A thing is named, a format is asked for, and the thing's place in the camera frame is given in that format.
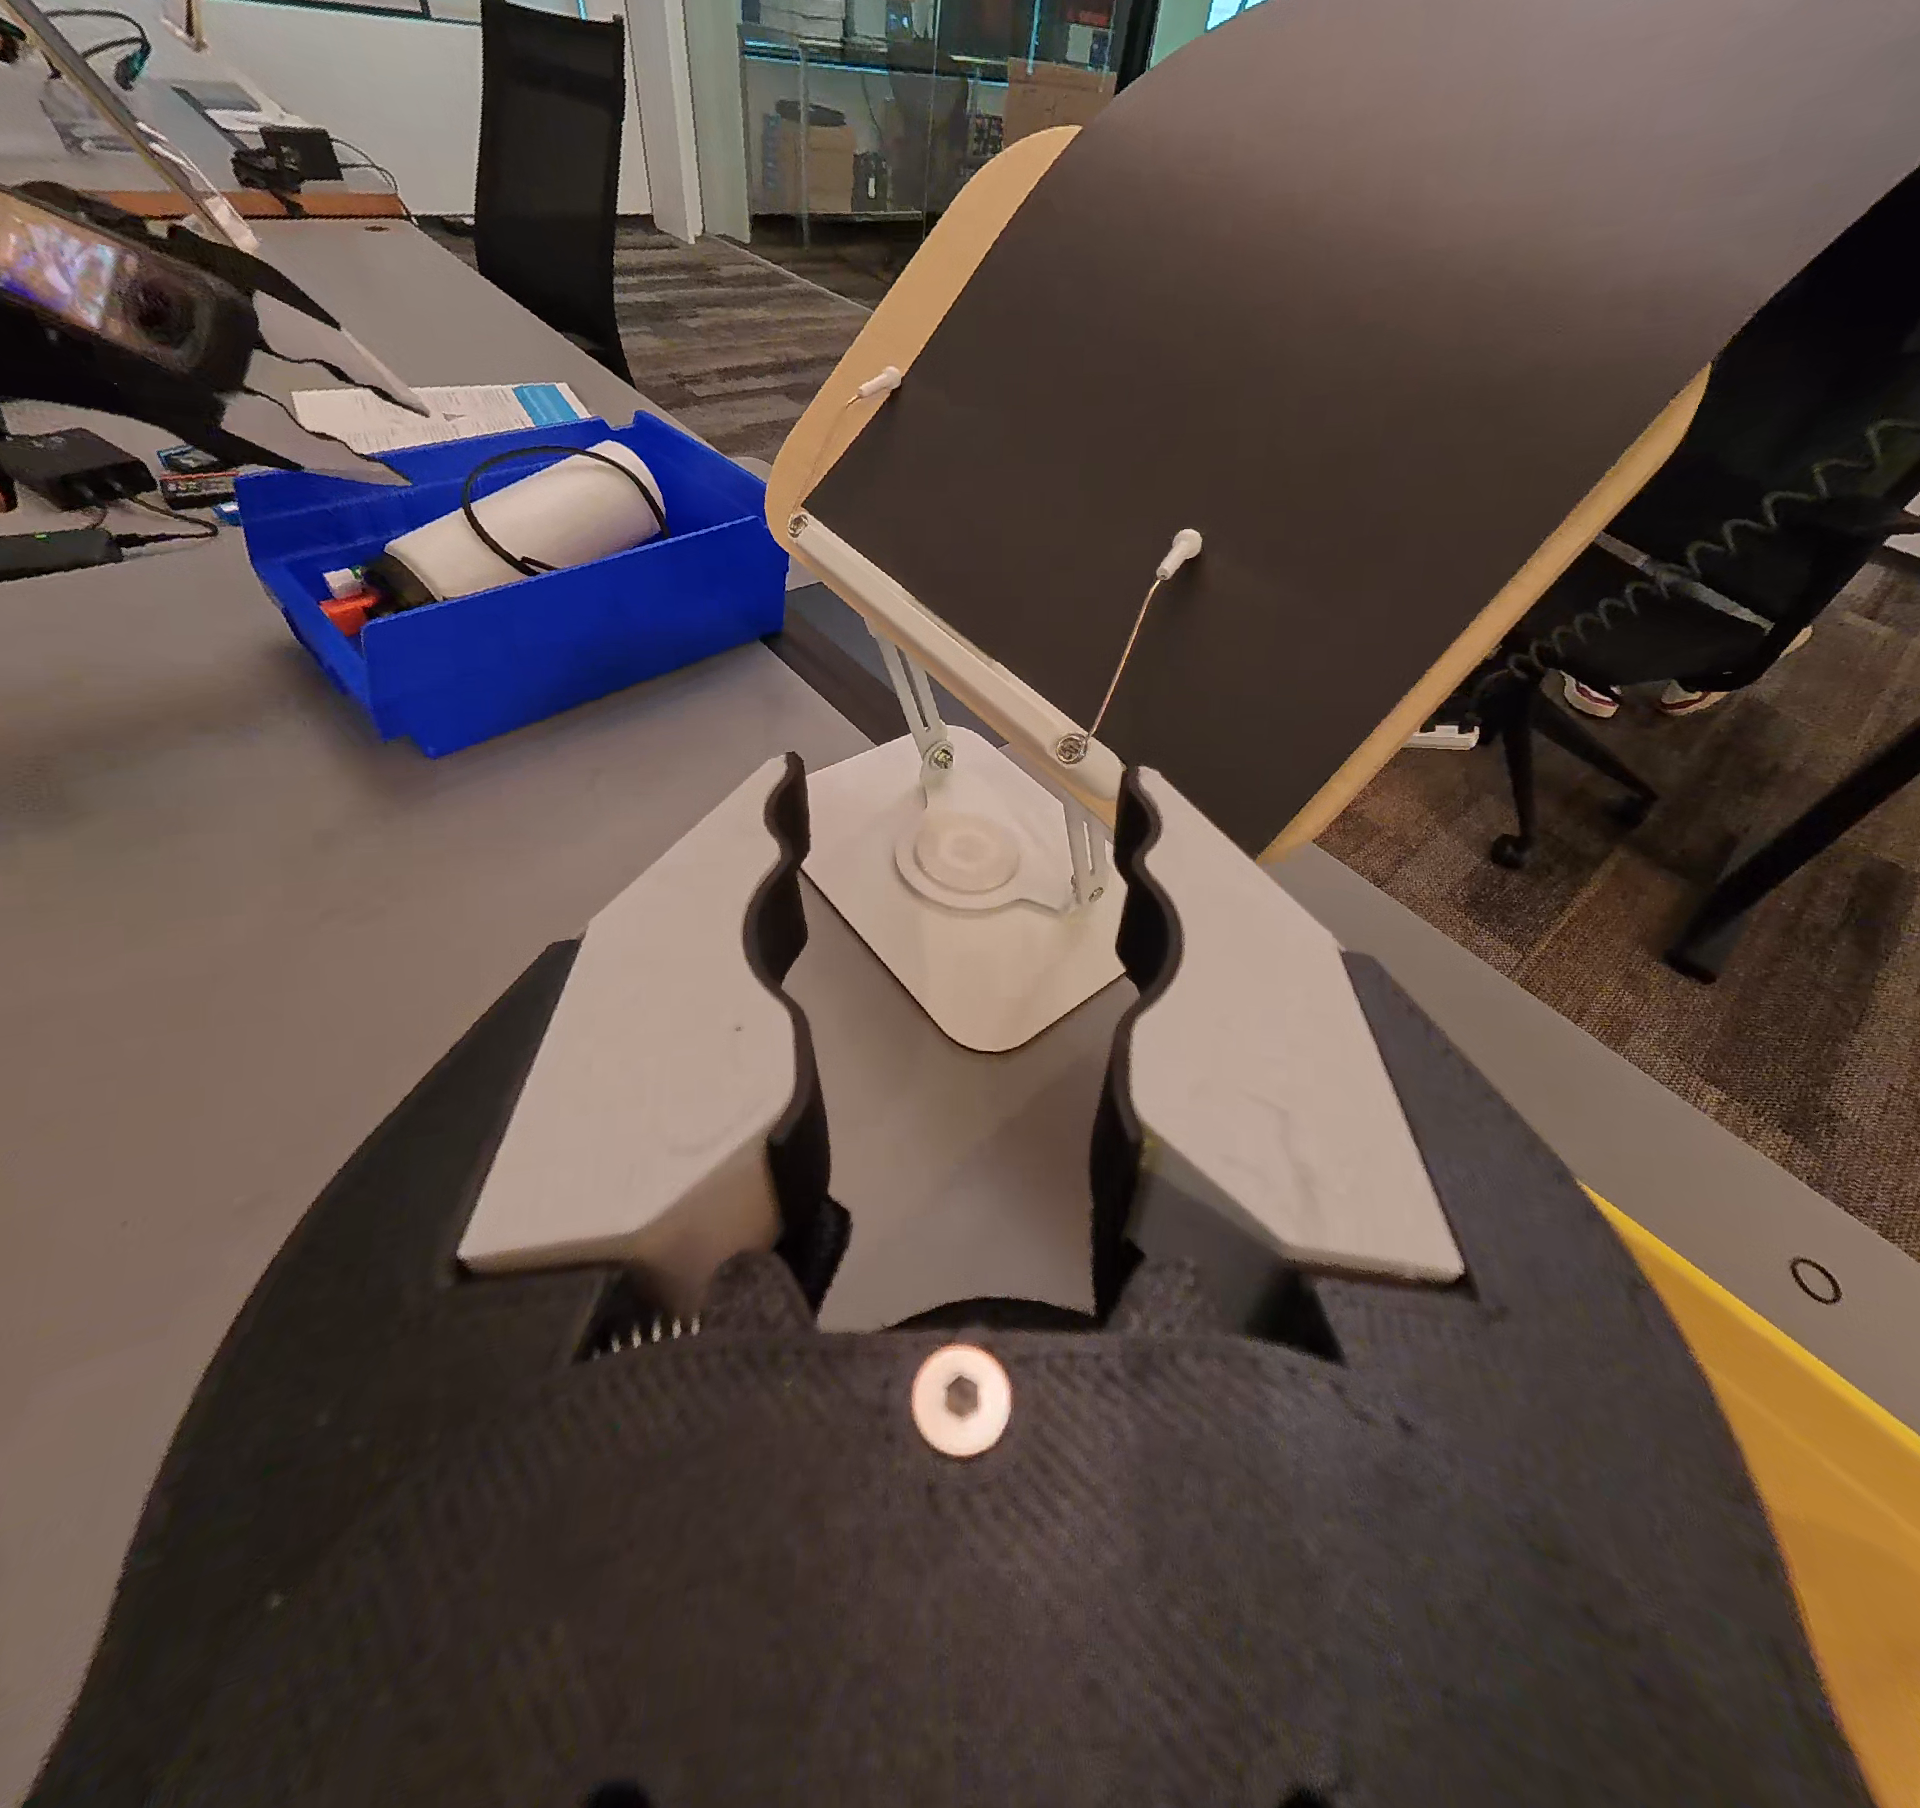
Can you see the blue plastic bin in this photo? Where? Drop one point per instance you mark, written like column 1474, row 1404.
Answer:
column 572, row 652

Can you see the yellow plastic bin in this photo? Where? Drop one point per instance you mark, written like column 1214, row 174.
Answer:
column 1831, row 1538

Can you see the black mesh chair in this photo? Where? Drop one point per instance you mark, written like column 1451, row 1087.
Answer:
column 548, row 159

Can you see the black office chair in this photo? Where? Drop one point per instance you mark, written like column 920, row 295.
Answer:
column 1772, row 519

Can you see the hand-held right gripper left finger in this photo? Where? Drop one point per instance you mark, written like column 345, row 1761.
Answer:
column 630, row 1074

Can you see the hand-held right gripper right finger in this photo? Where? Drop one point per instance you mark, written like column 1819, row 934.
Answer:
column 1275, row 1074

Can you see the white power strip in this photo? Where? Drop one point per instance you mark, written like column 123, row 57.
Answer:
column 1448, row 737

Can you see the white plastic pipe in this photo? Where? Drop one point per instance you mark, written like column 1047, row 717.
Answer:
column 563, row 519

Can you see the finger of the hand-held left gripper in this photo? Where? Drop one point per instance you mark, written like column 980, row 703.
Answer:
column 324, row 458
column 352, row 376

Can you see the black desk leg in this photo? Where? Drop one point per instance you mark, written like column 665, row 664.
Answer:
column 1801, row 848

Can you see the black charger dock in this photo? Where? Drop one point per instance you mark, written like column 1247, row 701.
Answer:
column 293, row 155

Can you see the black power adapter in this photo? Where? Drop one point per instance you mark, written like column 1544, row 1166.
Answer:
column 75, row 465

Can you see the printed paper sheet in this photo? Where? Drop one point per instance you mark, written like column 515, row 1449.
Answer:
column 497, row 406

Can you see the white base book stand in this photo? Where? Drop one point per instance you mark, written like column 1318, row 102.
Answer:
column 1350, row 339

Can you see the orange label packet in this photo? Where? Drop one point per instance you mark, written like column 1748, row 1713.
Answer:
column 346, row 616

